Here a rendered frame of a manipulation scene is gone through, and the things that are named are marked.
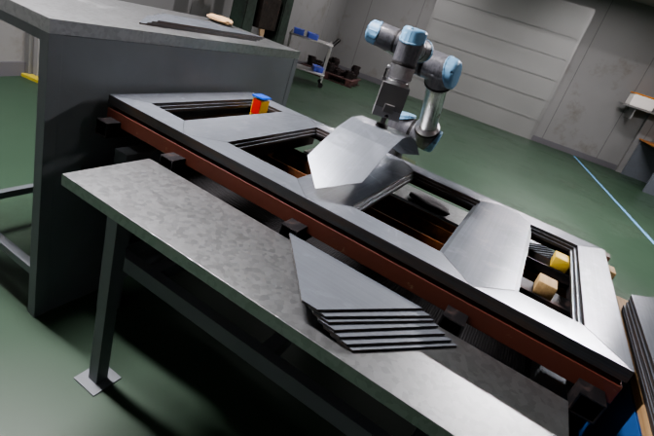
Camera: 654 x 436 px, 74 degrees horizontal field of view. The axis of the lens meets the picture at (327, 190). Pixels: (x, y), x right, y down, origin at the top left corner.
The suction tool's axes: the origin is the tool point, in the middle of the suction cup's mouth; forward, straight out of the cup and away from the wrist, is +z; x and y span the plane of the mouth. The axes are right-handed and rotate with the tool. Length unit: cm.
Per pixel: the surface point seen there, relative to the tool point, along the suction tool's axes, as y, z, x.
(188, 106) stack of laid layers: -68, 17, 15
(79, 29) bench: -93, -3, -11
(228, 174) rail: -38.1, 20.3, -24.3
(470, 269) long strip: 28, 15, -44
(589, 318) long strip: 56, 15, -49
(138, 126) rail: -73, 20, -10
